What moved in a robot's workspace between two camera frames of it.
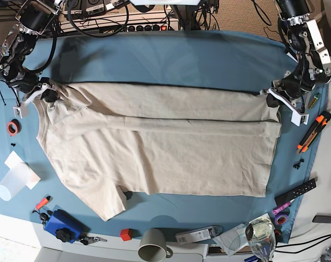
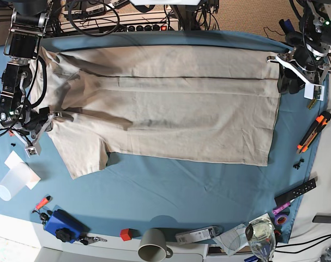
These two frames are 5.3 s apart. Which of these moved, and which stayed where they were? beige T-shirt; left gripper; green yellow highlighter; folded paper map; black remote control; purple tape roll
Moved: left gripper; beige T-shirt
Stayed: purple tape roll; black remote control; folded paper map; green yellow highlighter
